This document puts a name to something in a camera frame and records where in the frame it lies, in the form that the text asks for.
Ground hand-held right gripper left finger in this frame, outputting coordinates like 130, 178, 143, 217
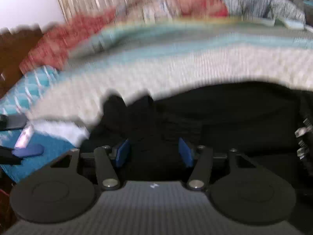
50, 138, 130, 191

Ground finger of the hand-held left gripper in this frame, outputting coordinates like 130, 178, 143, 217
0, 143, 45, 165
0, 114, 28, 131

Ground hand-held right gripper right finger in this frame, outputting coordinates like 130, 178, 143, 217
178, 137, 256, 191

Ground black pants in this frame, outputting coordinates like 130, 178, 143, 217
79, 81, 313, 177

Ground brown wooden furniture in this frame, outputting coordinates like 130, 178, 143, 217
0, 24, 49, 98

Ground patterned zigzag bedsheet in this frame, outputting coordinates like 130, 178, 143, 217
0, 16, 313, 184

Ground red floral blanket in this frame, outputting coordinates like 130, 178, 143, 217
19, 6, 118, 75

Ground cream floral quilt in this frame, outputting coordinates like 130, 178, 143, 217
117, 0, 230, 24

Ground blue white patterned cloth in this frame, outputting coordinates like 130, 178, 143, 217
215, 0, 307, 30

